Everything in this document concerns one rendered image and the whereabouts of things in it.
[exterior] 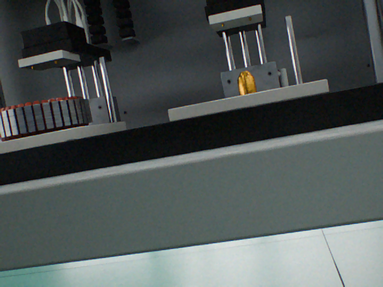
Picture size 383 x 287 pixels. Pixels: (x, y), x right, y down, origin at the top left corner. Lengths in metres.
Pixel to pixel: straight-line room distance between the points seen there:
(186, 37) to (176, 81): 0.07
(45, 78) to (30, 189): 0.58
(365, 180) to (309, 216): 0.03
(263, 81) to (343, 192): 0.39
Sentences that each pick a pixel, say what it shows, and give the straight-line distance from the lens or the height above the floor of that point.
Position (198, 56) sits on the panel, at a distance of 0.77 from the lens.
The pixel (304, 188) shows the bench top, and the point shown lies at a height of 0.72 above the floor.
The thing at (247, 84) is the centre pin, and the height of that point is 0.79.
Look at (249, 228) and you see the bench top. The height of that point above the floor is 0.70.
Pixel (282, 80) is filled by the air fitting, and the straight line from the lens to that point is 0.64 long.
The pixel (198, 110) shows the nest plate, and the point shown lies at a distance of 0.44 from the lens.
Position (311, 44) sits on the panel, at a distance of 0.77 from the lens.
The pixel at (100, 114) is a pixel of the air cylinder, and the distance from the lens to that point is 0.67.
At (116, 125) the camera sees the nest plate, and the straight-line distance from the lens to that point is 0.58.
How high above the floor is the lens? 0.77
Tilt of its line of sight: 3 degrees down
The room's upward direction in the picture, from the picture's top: 11 degrees counter-clockwise
